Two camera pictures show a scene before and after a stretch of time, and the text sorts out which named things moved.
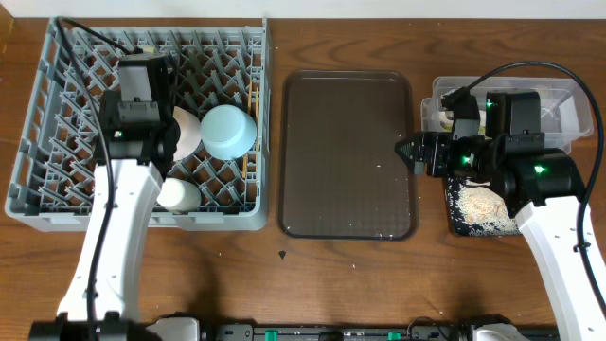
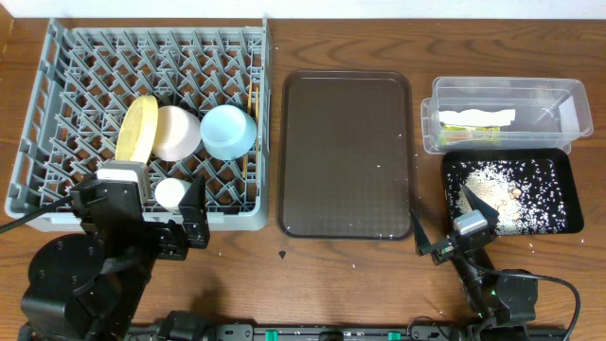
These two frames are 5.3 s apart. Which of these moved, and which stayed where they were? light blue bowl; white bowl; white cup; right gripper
Moved: right gripper
Stayed: white bowl; light blue bowl; white cup
